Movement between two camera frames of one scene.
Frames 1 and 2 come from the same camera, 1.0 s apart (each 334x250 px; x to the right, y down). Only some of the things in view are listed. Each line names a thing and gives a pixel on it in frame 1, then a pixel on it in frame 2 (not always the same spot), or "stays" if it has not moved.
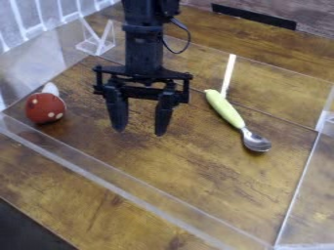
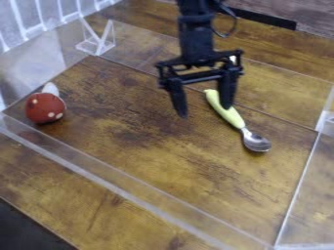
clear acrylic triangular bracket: (96, 45) stays
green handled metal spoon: (253, 140) stays
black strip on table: (253, 17) stays
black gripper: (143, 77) to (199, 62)
